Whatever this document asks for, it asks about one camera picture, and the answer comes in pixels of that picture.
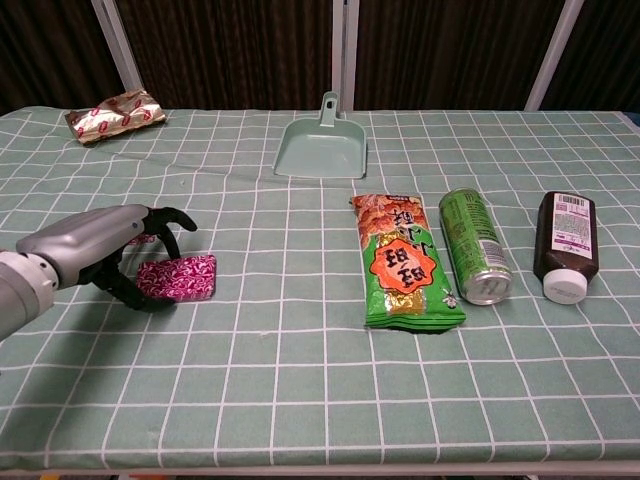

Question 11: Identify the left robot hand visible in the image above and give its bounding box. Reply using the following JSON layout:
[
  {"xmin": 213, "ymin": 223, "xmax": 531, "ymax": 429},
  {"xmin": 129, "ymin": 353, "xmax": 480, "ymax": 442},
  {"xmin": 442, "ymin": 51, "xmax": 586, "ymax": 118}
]
[{"xmin": 15, "ymin": 203, "xmax": 198, "ymax": 312}]

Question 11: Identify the gold red snack packet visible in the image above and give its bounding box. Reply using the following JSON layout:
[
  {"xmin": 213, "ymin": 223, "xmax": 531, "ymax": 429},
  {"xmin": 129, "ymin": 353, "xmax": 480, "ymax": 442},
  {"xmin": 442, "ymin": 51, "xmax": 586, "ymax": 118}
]
[{"xmin": 64, "ymin": 88, "xmax": 168, "ymax": 146}]

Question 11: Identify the dark brown curtain panel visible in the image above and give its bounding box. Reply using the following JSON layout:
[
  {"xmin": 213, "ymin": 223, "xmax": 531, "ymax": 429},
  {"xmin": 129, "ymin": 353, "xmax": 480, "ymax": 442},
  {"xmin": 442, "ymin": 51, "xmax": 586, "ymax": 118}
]
[
  {"xmin": 541, "ymin": 0, "xmax": 640, "ymax": 113},
  {"xmin": 0, "ymin": 0, "xmax": 125, "ymax": 115},
  {"xmin": 115, "ymin": 0, "xmax": 335, "ymax": 111},
  {"xmin": 353, "ymin": 0, "xmax": 567, "ymax": 112}
]

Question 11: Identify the green plastic dustpan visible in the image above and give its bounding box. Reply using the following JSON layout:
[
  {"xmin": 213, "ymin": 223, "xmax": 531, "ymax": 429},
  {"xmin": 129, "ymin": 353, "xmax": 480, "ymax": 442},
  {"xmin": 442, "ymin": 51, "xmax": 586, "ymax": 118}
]
[{"xmin": 272, "ymin": 91, "xmax": 369, "ymax": 180}]

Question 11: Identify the green checkered tablecloth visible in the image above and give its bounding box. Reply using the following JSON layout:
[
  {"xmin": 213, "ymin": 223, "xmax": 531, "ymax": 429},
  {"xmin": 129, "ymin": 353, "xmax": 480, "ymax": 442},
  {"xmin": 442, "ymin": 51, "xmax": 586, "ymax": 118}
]
[{"xmin": 0, "ymin": 103, "xmax": 640, "ymax": 471}]

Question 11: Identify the green orange snack bag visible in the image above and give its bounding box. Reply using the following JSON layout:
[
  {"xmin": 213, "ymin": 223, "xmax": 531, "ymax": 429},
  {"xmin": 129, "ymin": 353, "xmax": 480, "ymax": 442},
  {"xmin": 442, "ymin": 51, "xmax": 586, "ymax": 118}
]
[{"xmin": 349, "ymin": 192, "xmax": 467, "ymax": 332}]

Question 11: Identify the green drink can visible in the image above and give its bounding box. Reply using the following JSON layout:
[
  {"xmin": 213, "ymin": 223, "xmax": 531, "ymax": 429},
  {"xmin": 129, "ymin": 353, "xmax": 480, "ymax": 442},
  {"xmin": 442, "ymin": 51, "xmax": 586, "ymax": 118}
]
[{"xmin": 438, "ymin": 187, "xmax": 514, "ymax": 306}]

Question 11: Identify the brown bottle white cap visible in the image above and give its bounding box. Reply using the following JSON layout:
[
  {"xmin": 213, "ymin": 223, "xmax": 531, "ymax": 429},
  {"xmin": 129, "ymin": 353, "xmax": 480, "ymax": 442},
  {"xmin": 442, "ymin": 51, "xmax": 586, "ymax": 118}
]
[{"xmin": 532, "ymin": 190, "xmax": 600, "ymax": 304}]

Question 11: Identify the white partition post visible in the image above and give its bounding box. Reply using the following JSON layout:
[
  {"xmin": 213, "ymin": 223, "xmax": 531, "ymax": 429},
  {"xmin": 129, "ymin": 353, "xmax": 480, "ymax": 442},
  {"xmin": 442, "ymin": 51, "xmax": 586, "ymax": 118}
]
[
  {"xmin": 89, "ymin": 0, "xmax": 145, "ymax": 97},
  {"xmin": 330, "ymin": 0, "xmax": 360, "ymax": 112},
  {"xmin": 523, "ymin": 0, "xmax": 586, "ymax": 112}
]

